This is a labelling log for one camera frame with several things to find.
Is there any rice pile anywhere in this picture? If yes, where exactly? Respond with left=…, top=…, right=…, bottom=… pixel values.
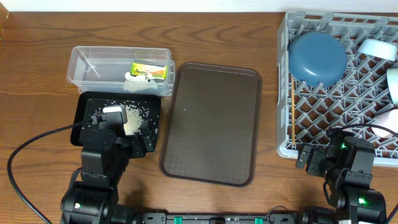
left=90, top=101, right=153, bottom=138

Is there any white tissue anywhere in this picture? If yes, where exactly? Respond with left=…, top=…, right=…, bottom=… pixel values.
left=123, top=72, right=157, bottom=92

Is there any pink cup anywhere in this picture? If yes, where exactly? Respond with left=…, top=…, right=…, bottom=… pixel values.
left=371, top=109, right=398, bottom=138

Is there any yellow snack wrapper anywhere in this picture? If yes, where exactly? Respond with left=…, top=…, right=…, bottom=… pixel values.
left=130, top=62, right=167, bottom=80

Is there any wooden chopstick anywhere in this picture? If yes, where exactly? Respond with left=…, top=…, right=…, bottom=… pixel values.
left=290, top=75, right=296, bottom=148

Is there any dark blue plate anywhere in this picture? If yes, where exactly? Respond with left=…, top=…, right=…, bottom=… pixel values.
left=288, top=32, right=347, bottom=88

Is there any mint green bowl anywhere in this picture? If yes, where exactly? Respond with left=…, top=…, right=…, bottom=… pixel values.
left=386, top=68, right=398, bottom=105

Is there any light blue bowl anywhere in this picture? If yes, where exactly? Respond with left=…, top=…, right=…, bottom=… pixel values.
left=358, top=39, right=397, bottom=61

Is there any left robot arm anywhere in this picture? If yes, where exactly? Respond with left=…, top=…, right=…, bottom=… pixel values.
left=60, top=116, right=155, bottom=223

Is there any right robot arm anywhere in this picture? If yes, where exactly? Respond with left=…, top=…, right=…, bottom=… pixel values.
left=296, top=131, right=387, bottom=223

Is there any grey dishwasher rack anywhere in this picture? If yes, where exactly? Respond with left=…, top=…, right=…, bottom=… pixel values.
left=276, top=11, right=397, bottom=167

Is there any black tray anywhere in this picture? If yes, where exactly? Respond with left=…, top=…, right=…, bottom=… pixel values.
left=74, top=91, right=161, bottom=144

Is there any clear plastic bin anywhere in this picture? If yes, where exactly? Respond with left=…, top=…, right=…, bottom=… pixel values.
left=66, top=46, right=175, bottom=96

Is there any brown serving tray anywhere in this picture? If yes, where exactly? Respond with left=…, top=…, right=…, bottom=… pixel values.
left=159, top=62, right=262, bottom=187

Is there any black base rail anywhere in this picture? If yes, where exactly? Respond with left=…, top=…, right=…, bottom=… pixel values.
left=141, top=212, right=301, bottom=224

